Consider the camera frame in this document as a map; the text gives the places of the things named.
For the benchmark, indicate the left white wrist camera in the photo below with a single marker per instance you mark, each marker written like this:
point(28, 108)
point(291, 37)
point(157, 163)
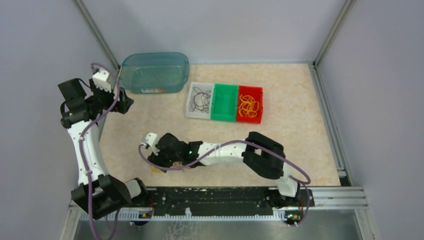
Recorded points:
point(103, 80)

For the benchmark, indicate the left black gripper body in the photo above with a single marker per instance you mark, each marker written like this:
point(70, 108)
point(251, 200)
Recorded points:
point(119, 105)

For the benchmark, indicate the white slotted cable duct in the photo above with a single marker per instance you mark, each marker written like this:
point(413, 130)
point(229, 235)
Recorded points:
point(136, 215)

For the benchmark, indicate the blue transparent plastic tub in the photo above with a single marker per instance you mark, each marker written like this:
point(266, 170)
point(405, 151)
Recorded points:
point(154, 73)

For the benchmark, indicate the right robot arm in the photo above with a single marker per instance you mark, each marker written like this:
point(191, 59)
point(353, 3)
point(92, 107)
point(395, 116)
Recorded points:
point(260, 153)

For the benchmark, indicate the green plastic bin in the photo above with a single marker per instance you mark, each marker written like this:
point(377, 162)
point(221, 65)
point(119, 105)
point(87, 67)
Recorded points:
point(224, 102)

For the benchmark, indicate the white plastic bin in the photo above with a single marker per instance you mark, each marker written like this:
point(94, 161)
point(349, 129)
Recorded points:
point(199, 100)

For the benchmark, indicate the red plastic bin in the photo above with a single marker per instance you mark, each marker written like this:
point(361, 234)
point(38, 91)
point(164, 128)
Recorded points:
point(249, 104)

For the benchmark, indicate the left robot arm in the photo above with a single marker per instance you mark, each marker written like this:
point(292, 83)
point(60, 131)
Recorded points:
point(98, 193)

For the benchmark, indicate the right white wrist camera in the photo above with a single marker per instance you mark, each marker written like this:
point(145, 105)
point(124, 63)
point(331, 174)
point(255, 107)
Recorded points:
point(150, 140)

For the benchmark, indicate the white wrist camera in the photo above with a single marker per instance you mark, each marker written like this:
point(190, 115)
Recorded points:
point(150, 140)
point(103, 80)

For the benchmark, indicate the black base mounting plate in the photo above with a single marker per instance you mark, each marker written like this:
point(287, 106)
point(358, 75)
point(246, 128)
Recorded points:
point(217, 201)

